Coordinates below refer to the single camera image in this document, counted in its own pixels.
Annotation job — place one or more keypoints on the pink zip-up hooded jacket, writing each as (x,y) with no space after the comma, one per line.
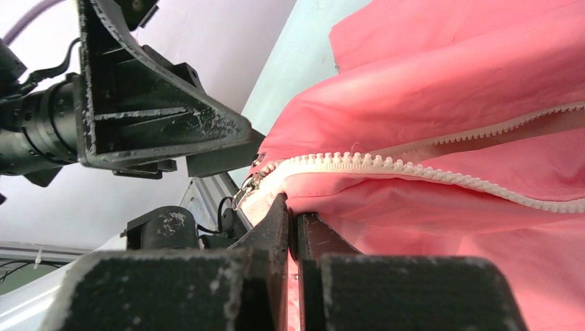
(451,128)

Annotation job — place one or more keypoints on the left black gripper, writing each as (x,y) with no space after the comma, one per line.
(56,118)

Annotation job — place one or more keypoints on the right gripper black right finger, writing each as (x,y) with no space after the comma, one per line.
(343,289)

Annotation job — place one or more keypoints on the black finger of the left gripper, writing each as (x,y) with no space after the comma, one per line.
(161,112)

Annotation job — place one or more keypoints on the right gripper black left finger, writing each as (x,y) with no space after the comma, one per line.
(243,287)

